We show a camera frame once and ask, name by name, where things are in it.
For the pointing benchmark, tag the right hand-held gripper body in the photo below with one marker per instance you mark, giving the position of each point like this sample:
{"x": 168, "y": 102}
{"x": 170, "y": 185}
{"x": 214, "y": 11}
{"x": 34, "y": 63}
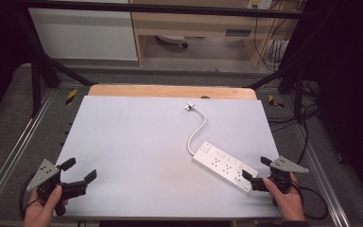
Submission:
{"x": 285, "y": 165}

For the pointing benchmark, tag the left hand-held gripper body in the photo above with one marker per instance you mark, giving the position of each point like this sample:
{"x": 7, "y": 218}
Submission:
{"x": 45, "y": 176}

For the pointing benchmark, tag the white power strip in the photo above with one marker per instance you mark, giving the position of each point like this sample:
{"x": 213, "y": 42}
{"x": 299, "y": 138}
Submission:
{"x": 222, "y": 165}

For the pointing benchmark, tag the person's left hand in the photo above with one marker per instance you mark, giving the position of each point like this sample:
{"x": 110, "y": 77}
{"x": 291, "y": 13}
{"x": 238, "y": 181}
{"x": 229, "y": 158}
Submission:
{"x": 38, "y": 211}

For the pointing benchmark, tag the person's right hand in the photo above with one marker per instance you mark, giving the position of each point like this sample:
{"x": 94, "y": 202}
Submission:
{"x": 288, "y": 203}

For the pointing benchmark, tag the white table board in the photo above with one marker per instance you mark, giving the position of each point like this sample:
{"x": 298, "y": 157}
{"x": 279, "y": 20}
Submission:
{"x": 138, "y": 157}

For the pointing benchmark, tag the yellow black tape strip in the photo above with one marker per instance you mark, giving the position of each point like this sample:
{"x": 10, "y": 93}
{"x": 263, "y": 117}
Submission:
{"x": 71, "y": 96}
{"x": 274, "y": 101}

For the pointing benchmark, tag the white plug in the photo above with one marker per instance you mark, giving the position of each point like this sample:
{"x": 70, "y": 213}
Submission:
{"x": 189, "y": 105}

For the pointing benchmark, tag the black curtain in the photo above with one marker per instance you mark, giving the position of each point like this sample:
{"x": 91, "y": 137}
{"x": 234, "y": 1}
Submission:
{"x": 349, "y": 78}
{"x": 0, "y": 47}

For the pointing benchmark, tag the wooden table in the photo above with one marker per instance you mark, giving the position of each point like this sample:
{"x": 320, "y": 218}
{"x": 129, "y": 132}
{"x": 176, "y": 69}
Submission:
{"x": 157, "y": 91}

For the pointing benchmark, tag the white cabinet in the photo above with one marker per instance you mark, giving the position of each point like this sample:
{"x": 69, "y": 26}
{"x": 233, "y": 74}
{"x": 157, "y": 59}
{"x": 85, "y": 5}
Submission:
{"x": 85, "y": 34}

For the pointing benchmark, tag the office chair base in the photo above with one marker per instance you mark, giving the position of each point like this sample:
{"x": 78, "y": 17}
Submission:
{"x": 173, "y": 40}

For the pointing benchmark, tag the light wooden desk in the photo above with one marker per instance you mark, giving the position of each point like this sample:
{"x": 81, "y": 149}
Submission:
{"x": 195, "y": 23}

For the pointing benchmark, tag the aluminium rail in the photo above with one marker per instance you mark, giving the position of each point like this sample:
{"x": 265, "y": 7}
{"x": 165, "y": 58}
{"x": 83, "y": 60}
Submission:
{"x": 15, "y": 151}
{"x": 321, "y": 176}

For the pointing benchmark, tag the white wall socket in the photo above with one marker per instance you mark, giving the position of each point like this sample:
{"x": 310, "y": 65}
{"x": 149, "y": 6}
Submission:
{"x": 260, "y": 3}

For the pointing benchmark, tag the black metal frame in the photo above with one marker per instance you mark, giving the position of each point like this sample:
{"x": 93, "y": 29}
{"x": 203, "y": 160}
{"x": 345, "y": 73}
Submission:
{"x": 170, "y": 9}

